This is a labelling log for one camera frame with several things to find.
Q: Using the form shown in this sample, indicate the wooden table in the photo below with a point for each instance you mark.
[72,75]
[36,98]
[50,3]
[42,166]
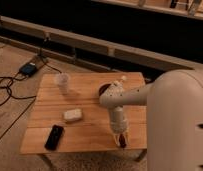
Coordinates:
[91,133]

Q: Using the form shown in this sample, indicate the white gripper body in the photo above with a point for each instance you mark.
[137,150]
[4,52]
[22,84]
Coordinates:
[118,120]

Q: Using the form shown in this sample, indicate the black power adapter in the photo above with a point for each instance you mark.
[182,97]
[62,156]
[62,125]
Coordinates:
[28,69]

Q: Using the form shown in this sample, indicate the clear plastic cup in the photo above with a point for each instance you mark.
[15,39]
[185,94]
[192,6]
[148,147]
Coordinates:
[62,81]

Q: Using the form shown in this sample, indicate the dark round bowl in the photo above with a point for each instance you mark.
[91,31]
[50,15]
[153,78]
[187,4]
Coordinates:
[103,88]

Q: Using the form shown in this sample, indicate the black remote control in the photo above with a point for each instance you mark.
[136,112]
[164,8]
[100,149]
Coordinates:
[54,137]

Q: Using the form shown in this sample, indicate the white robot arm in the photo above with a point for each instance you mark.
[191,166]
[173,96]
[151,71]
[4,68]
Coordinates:
[174,118]

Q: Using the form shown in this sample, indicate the white sponge block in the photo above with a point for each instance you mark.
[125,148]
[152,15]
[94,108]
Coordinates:
[72,115]

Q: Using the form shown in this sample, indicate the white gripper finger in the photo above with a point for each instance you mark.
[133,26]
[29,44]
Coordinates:
[116,138]
[127,138]

